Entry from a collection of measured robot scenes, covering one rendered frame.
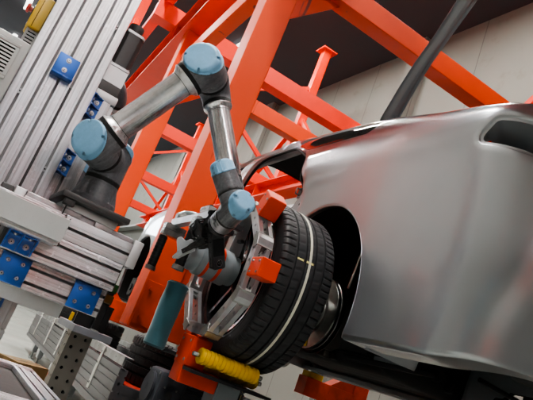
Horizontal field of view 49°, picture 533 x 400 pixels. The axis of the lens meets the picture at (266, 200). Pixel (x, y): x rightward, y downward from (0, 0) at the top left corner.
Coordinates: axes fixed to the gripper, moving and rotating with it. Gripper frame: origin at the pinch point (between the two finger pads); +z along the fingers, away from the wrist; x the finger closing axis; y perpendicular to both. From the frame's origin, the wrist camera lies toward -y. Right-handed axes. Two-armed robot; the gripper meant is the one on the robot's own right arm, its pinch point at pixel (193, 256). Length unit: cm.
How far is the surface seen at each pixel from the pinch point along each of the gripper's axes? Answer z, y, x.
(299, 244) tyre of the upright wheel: -4.0, -2.3, -41.5
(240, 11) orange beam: 67, 187, -131
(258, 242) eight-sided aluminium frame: 0.0, 2.1, -27.5
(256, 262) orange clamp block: -1.5, -5.5, -22.4
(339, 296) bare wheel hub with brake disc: 20, -19, -74
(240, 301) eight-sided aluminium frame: 9.8, -15.2, -18.8
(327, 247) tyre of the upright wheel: -2, -4, -56
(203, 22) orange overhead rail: 145, 252, -165
